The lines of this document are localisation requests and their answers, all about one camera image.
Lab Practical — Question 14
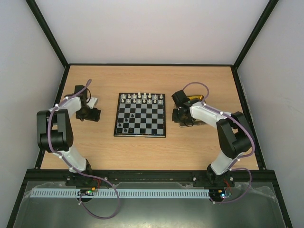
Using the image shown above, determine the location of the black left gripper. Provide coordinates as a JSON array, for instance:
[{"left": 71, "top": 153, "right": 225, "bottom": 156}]
[{"left": 76, "top": 106, "right": 101, "bottom": 122}]

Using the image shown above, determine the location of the gold metal tin tray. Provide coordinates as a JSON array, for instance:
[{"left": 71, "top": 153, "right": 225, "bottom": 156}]
[{"left": 178, "top": 95, "right": 206, "bottom": 128}]

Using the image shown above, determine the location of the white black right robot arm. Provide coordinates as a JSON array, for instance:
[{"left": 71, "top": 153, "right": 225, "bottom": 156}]
[{"left": 171, "top": 90, "right": 255, "bottom": 186}]

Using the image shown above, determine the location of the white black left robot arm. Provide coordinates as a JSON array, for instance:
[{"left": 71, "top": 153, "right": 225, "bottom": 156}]
[{"left": 36, "top": 85, "right": 101, "bottom": 176}]

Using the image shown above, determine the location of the black and grey chessboard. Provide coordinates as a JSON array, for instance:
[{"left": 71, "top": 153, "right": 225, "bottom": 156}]
[{"left": 114, "top": 92, "right": 166, "bottom": 138}]

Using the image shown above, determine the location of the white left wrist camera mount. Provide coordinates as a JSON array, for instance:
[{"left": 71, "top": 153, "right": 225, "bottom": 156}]
[{"left": 87, "top": 97, "right": 98, "bottom": 108}]

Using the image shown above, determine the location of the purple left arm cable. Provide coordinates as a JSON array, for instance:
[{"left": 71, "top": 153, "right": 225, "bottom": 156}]
[{"left": 46, "top": 79, "right": 121, "bottom": 219}]

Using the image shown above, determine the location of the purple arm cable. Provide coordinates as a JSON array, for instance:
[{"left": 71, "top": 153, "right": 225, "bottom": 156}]
[
  {"left": 46, "top": 79, "right": 121, "bottom": 219},
  {"left": 183, "top": 82, "right": 255, "bottom": 205}
]

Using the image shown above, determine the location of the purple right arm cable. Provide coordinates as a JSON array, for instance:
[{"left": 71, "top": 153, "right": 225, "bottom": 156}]
[{"left": 183, "top": 82, "right": 255, "bottom": 205}]

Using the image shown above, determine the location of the black mounting rail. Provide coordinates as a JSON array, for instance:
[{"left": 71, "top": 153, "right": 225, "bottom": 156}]
[{"left": 65, "top": 171, "right": 236, "bottom": 187}]

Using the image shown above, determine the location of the white slotted cable duct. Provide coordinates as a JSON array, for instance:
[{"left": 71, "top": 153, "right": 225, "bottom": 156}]
[{"left": 29, "top": 188, "right": 209, "bottom": 199}]

